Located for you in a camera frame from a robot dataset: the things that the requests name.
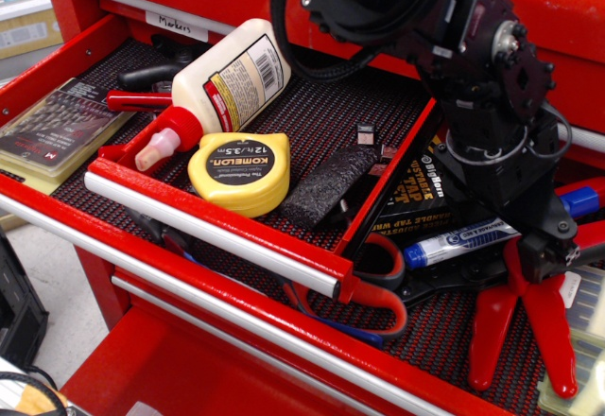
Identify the red grey handled scissors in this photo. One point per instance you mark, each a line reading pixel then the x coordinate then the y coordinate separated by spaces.
pixel 384 271

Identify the black handled tool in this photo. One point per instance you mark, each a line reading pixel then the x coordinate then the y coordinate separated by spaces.
pixel 144 78

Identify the red lower open drawer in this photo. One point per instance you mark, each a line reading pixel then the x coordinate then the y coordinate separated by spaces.
pixel 198 323

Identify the white Markers label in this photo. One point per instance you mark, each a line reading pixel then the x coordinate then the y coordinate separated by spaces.
pixel 178 26

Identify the white wood glue bottle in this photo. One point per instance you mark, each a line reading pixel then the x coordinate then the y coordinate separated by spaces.
pixel 221 91

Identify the blue Bic marker pen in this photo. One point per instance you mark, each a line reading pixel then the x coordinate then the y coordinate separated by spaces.
pixel 442 247

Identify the drill bit set case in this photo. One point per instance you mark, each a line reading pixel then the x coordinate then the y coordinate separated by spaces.
pixel 45 145

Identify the red tool chest cabinet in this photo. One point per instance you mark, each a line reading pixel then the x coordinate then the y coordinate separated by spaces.
pixel 425 369

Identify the black foam block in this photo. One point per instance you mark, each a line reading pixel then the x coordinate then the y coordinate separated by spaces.
pixel 317 194

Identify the red handled tool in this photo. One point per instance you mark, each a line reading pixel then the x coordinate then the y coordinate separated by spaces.
pixel 121 101

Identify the black yellow tap wrench box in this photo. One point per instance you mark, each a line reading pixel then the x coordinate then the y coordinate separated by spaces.
pixel 417 207

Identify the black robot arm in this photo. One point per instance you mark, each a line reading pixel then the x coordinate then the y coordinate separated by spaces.
pixel 472 56

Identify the black box on floor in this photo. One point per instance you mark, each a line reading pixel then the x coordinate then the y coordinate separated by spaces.
pixel 23 317

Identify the red upper open drawer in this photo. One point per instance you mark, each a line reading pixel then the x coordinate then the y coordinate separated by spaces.
pixel 319 120

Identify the red open drawer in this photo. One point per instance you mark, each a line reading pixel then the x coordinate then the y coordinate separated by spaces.
pixel 319 120
pixel 198 323

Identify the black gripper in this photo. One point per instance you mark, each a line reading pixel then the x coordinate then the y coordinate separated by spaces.
pixel 511 176

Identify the yellow Komelon tape measure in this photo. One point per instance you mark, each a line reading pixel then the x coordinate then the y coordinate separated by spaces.
pixel 245 173

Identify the red black crimping tool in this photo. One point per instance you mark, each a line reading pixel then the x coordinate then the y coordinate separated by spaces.
pixel 545 309

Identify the small black USB dongle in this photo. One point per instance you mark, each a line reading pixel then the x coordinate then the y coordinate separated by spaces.
pixel 365 134

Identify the clear plastic bit case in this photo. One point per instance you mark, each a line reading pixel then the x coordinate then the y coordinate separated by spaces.
pixel 583 295

